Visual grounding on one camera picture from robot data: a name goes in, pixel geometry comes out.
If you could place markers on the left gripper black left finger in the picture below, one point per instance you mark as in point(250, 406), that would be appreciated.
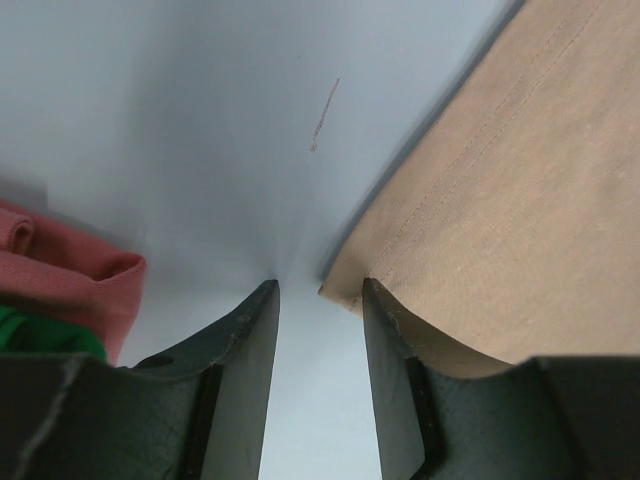
point(231, 361)

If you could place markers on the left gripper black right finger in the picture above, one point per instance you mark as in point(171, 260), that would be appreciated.
point(440, 407)

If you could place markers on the beige t shirt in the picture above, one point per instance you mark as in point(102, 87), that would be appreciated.
point(513, 226)

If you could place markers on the green folded t shirt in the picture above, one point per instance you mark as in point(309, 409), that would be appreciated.
point(25, 333)

